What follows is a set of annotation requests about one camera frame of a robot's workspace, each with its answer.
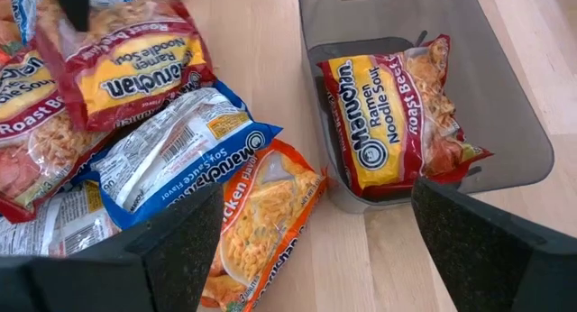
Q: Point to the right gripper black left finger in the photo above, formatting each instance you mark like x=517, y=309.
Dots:
x=180, y=258

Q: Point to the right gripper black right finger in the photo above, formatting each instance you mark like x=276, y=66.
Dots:
x=473, y=258

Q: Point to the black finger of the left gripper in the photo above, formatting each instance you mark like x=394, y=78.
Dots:
x=72, y=7

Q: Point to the red Maruchan roast beef packet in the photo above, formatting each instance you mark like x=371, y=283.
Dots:
x=135, y=73
x=31, y=136
x=378, y=122

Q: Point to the orange Maruchan chicken packet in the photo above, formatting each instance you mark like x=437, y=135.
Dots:
x=261, y=213
x=6, y=32

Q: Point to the Maruchan ramen noodle packet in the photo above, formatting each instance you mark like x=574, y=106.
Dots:
x=67, y=222

